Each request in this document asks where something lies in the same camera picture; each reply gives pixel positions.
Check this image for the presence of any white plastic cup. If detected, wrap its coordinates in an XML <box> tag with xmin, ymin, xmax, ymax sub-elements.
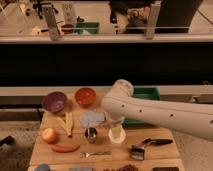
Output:
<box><xmin>108</xmin><ymin>128</ymin><xmax>126</xmax><ymax>144</ymax></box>

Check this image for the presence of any black object on floor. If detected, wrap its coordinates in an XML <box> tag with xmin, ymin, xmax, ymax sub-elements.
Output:
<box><xmin>0</xmin><ymin>136</ymin><xmax>15</xmax><ymax>147</ymax></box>

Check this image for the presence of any right metal post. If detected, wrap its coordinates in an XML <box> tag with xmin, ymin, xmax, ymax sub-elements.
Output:
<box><xmin>145</xmin><ymin>0</ymin><xmax>161</xmax><ymax>40</ymax></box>

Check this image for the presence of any small metal cup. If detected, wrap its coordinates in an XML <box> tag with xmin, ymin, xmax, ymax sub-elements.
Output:
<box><xmin>85</xmin><ymin>127</ymin><xmax>98</xmax><ymax>144</ymax></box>

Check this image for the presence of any red berries cluster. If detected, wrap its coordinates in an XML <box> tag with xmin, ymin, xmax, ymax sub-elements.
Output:
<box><xmin>103</xmin><ymin>164</ymin><xmax>139</xmax><ymax>171</ymax></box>

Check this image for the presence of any blue ball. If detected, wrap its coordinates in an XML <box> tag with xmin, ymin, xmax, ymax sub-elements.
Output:
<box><xmin>34</xmin><ymin>164</ymin><xmax>51</xmax><ymax>171</ymax></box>

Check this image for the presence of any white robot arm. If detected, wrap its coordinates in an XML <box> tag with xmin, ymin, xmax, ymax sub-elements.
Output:
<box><xmin>101</xmin><ymin>79</ymin><xmax>213</xmax><ymax>141</ymax></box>

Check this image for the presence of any metal post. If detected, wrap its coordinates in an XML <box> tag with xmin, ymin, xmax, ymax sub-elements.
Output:
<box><xmin>145</xmin><ymin>0</ymin><xmax>161</xmax><ymax>40</ymax></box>
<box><xmin>43</xmin><ymin>6</ymin><xmax>61</xmax><ymax>41</ymax></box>

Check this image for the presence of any green plastic tray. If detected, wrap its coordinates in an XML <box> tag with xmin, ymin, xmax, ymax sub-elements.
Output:
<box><xmin>121</xmin><ymin>86</ymin><xmax>162</xmax><ymax>126</ymax></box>

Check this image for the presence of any purple bowl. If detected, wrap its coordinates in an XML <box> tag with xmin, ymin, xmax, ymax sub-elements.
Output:
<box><xmin>42</xmin><ymin>91</ymin><xmax>68</xmax><ymax>113</ymax></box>

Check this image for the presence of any left metal post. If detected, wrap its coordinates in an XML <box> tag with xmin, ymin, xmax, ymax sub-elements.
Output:
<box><xmin>43</xmin><ymin>6</ymin><xmax>61</xmax><ymax>41</ymax></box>

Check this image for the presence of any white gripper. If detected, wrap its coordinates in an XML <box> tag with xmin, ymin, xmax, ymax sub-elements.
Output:
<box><xmin>105</xmin><ymin>112</ymin><xmax>125</xmax><ymax>138</ymax></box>

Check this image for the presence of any dark brown block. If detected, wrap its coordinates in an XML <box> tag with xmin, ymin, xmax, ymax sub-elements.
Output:
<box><xmin>152</xmin><ymin>167</ymin><xmax>179</xmax><ymax>171</ymax></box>

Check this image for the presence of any light blue towel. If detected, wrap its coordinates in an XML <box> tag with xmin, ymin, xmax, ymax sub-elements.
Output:
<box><xmin>80</xmin><ymin>111</ymin><xmax>105</xmax><ymax>128</ymax></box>

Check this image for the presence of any red yellow apple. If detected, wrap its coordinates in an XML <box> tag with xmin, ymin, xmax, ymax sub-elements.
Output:
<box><xmin>42</xmin><ymin>128</ymin><xmax>57</xmax><ymax>143</ymax></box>

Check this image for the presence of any orange bowl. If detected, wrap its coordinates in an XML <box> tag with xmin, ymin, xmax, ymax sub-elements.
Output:
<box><xmin>74</xmin><ymin>87</ymin><xmax>96</xmax><ymax>108</ymax></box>

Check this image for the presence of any silver fork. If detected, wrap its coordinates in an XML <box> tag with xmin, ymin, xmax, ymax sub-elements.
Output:
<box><xmin>80</xmin><ymin>151</ymin><xmax>112</xmax><ymax>158</ymax></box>

